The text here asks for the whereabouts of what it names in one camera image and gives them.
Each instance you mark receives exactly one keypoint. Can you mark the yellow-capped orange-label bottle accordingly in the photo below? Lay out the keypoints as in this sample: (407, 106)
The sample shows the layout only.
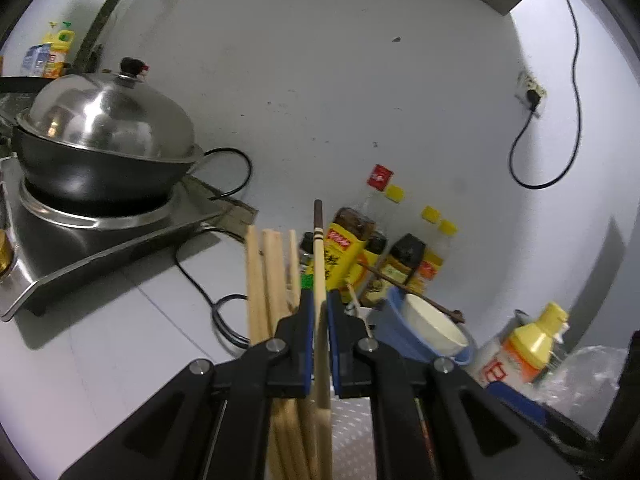
(432, 265)

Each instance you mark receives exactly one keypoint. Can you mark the dark-tipped striped wooden chopstick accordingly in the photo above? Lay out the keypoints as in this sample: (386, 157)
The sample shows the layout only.
(320, 270)

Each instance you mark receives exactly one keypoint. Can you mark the pale thin stick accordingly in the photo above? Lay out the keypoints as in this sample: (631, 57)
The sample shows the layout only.
(357, 310)

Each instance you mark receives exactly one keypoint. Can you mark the yellow-capped dark soy bottle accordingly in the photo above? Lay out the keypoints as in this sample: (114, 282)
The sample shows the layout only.
(407, 252)

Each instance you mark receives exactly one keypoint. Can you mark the silver induction cooker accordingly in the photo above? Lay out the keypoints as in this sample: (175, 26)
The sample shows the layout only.
(100, 255)

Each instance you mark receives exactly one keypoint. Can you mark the yellow detergent jug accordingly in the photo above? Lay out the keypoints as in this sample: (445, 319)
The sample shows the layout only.
(60, 52)

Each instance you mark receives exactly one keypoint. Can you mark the red-capped yellow-label sauce bottle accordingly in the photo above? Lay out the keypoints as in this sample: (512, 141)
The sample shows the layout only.
(347, 245)

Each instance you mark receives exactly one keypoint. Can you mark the dark vertical pipe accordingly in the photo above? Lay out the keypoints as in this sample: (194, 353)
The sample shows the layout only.
(107, 15)

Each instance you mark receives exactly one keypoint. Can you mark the white plastic woven basket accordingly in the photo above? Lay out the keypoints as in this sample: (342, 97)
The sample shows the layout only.
(350, 440)

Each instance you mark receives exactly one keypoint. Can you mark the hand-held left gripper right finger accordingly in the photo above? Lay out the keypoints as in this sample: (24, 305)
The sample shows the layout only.
(334, 345)

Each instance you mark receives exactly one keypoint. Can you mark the blue bowl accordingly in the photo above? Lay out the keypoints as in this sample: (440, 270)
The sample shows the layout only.
(395, 330)

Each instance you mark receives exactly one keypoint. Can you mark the black-capped spice jar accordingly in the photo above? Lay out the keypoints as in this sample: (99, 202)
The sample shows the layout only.
(307, 280)

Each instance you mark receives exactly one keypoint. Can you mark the white wall socket with plug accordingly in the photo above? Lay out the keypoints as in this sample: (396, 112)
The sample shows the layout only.
(530, 92)

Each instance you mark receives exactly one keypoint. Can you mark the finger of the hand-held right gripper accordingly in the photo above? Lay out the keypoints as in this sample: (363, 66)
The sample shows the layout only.
(515, 400)

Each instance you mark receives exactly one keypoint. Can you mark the dark brown chopstick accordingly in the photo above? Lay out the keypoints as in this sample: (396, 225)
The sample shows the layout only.
(425, 300)

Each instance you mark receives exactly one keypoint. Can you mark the clear plastic bag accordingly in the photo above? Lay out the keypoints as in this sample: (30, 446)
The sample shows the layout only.
(585, 380)

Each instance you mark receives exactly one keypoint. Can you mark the orange dish soap bottle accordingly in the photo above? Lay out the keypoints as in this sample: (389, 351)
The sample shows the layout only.
(530, 345)

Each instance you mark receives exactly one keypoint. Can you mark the steel wok lid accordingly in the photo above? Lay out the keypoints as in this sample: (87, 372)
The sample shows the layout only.
(110, 115)

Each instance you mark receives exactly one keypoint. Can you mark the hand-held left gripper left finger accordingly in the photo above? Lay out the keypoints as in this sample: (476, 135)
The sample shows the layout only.
(307, 340)

